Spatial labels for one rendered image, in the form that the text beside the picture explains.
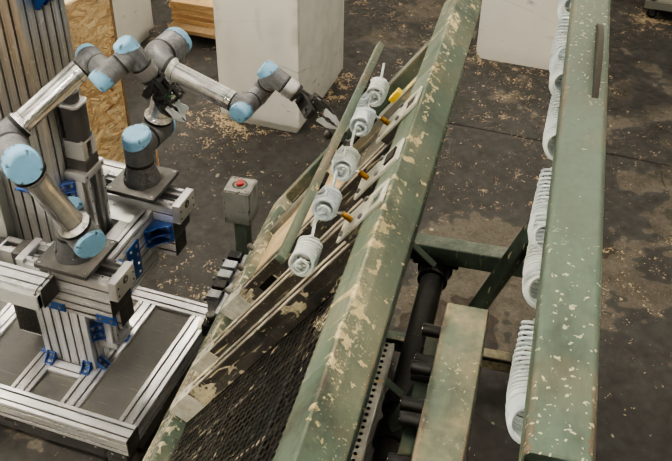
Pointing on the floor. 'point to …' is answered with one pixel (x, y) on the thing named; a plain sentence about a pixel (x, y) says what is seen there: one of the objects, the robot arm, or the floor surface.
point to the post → (242, 238)
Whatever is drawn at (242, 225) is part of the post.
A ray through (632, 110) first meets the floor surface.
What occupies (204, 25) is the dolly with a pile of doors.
